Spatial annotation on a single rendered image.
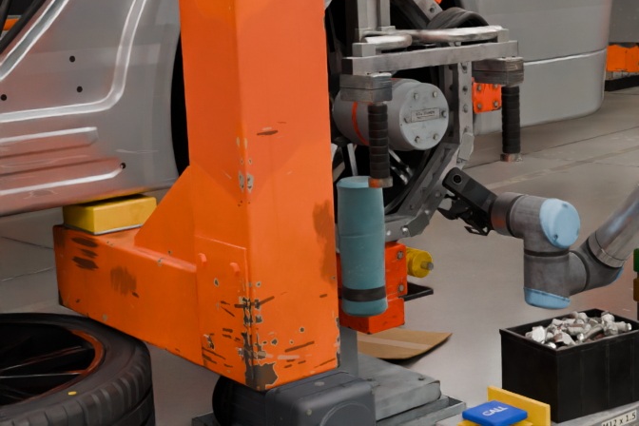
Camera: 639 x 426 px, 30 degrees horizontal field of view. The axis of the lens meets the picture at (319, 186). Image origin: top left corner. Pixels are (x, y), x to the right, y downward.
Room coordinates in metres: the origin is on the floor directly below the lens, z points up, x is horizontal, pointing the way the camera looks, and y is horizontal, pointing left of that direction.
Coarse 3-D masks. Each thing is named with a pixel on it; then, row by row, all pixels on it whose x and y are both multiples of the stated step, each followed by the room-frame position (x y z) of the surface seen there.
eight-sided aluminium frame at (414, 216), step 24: (408, 0) 2.45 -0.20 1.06; (432, 0) 2.47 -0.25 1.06; (456, 72) 2.51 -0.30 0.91; (456, 96) 2.52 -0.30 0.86; (456, 120) 2.52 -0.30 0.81; (456, 144) 2.52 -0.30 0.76; (432, 168) 2.52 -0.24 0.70; (432, 192) 2.46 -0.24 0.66; (384, 216) 2.45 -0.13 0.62; (408, 216) 2.44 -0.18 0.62; (432, 216) 2.46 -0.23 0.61; (336, 240) 2.30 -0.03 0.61
